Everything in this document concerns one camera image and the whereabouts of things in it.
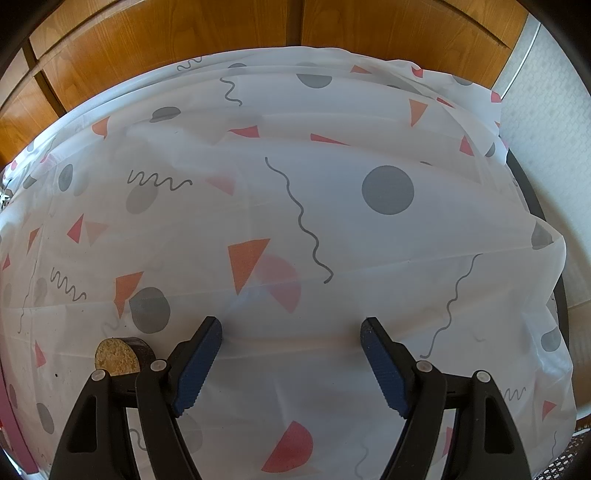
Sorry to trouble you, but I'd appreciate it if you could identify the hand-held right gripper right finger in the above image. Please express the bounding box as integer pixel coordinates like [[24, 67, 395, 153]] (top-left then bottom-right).
[[360, 316, 533, 480]]

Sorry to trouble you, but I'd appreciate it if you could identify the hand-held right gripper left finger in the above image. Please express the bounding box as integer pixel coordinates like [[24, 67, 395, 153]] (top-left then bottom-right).
[[48, 316, 223, 480]]

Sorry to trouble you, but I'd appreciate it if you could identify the pink shallow tray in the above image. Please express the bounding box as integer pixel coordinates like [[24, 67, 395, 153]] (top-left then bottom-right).
[[0, 369, 40, 476]]

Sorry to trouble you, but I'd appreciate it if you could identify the dark-skinned cut yam chunk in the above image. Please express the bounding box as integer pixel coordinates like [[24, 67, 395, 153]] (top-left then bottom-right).
[[95, 337, 152, 377]]

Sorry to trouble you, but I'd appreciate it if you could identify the white patterned tablecloth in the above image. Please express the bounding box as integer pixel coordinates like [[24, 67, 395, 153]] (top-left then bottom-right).
[[0, 46, 578, 480]]

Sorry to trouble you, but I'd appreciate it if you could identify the wicker chair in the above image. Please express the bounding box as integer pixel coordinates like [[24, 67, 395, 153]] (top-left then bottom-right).
[[540, 425, 591, 480]]

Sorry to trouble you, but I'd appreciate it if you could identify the wooden wardrobe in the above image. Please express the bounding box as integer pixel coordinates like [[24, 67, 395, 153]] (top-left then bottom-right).
[[0, 0, 529, 167]]

